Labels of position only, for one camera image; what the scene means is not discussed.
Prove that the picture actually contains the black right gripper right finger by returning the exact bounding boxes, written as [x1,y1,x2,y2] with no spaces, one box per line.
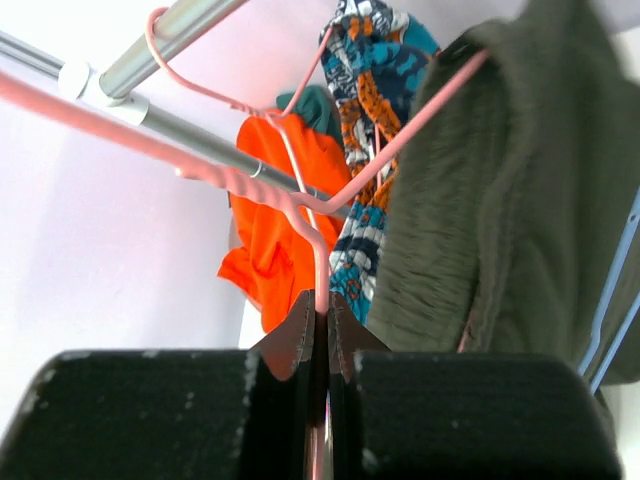
[327,294,623,479]

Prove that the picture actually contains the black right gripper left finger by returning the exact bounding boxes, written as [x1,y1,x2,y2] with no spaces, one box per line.
[1,292,317,479]

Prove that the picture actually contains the pink hanger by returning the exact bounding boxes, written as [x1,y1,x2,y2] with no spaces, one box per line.
[0,47,491,480]
[144,6,336,236]

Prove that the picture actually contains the olive green shorts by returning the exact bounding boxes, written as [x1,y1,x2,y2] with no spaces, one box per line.
[367,1,639,368]

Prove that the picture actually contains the blue hanger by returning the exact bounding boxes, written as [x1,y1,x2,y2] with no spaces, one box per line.
[577,191,639,394]

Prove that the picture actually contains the dark teal shorts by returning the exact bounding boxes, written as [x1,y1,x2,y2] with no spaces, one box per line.
[292,85,344,149]

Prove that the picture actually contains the patterned blue orange shorts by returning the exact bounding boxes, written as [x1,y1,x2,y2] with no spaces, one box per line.
[321,1,440,322]

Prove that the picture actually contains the silver white clothes rack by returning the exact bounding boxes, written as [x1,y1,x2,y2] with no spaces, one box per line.
[1,1,329,212]

